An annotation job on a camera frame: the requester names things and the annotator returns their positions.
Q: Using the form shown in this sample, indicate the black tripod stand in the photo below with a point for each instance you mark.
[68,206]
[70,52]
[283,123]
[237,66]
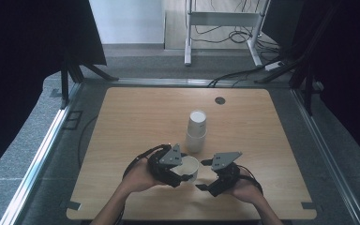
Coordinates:
[75,70]

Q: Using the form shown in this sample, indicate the black metal stand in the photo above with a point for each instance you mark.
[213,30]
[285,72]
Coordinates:
[306,67]

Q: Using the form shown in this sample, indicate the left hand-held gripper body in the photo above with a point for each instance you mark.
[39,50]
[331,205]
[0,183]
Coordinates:
[164,168]

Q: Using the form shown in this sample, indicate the person's right hand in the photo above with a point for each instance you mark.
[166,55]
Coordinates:
[247,190]

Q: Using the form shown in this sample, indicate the white paper cup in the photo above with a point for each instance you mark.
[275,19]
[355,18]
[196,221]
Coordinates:
[195,143]
[197,122]
[188,168]

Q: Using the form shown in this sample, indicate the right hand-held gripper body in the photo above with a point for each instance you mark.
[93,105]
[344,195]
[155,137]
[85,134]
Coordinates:
[226,178]

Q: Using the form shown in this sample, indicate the white power strip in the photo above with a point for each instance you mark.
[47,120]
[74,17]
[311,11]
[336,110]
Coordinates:
[273,65]

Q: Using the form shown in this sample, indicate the person's left hand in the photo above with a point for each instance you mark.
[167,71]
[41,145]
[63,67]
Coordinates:
[140,178]

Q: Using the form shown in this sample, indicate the black tape strip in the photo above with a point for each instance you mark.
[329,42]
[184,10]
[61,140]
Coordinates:
[309,206]
[73,205]

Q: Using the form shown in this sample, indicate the black curtain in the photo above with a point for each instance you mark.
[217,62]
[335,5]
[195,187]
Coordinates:
[28,62]
[350,62]

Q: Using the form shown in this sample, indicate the white metal stand frame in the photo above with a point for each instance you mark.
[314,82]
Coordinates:
[222,18]

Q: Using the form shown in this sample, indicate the aluminium floor rail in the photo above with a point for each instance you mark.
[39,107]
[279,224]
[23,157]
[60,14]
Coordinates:
[328,156]
[40,156]

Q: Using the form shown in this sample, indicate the dark round table grommet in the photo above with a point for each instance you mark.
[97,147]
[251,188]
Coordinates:
[220,100]

